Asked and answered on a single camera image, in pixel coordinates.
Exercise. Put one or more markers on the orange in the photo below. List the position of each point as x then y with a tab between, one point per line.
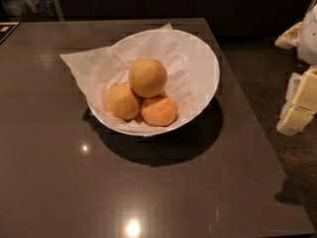
123	102
160	111
147	77

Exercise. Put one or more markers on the white bowl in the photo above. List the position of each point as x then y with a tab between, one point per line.
193	77

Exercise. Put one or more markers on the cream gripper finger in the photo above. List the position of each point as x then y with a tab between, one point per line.
289	39

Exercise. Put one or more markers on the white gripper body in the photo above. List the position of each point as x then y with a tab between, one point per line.
308	39

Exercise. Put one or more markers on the white paper liner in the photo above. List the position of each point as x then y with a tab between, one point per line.
97	70

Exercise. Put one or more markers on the dark tablet at table corner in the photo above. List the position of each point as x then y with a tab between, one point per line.
6	28

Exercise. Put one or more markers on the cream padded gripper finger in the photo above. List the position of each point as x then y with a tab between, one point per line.
301	103

